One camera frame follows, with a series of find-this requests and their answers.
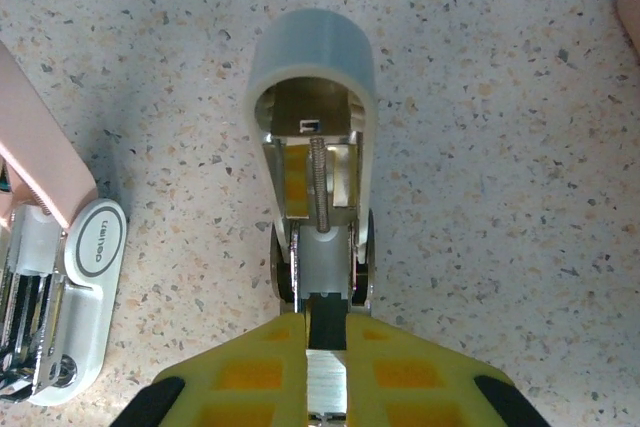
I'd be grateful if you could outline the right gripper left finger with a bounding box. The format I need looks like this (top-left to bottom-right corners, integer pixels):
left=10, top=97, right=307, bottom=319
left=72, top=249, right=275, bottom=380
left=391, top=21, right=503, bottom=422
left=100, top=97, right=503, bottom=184
left=109, top=311, right=308, bottom=427

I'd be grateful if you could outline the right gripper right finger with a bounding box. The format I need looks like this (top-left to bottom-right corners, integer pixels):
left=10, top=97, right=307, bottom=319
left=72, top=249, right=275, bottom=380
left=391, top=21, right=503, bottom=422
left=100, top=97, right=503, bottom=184
left=344, top=313, right=551, bottom=427

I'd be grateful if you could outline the dark staple strip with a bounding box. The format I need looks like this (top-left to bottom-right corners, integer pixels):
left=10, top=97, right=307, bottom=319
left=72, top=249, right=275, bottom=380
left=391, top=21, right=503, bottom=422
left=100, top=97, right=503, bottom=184
left=304, top=295, right=349, bottom=422

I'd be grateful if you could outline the pink and white stapler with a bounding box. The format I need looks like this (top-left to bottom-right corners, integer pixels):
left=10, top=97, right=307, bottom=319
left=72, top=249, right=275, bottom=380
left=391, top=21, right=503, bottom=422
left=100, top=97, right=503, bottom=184
left=0, top=41, right=129, bottom=407

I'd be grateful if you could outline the grey and white stapler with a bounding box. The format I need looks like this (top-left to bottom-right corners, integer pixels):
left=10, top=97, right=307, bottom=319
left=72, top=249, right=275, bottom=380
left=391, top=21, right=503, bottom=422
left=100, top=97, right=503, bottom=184
left=243, top=7, right=377, bottom=321

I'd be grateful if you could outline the pink plastic tray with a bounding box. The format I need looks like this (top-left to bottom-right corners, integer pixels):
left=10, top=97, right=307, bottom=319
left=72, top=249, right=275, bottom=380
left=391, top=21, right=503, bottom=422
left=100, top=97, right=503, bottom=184
left=615, top=0, right=640, bottom=66

